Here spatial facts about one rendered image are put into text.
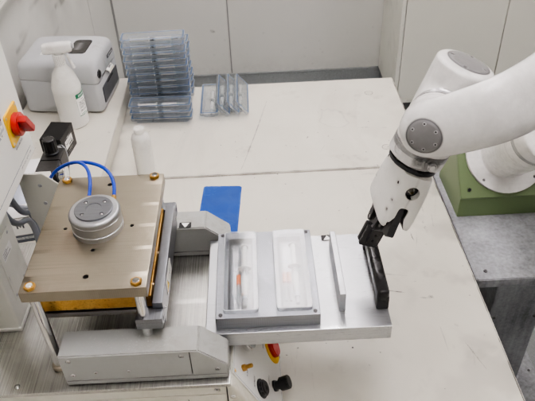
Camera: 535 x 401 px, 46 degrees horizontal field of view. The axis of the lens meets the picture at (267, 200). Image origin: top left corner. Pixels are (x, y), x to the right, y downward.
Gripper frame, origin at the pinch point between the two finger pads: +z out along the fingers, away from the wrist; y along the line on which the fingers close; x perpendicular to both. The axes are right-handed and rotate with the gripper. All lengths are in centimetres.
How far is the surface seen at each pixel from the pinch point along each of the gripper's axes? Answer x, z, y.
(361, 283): -2.2, 9.6, -1.6
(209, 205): 17, 40, 49
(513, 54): -131, 31, 203
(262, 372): 9.7, 28.8, -8.1
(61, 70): 61, 33, 84
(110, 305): 37.8, 16.4, -9.5
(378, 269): -3.0, 5.0, -2.4
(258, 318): 15.3, 13.6, -9.7
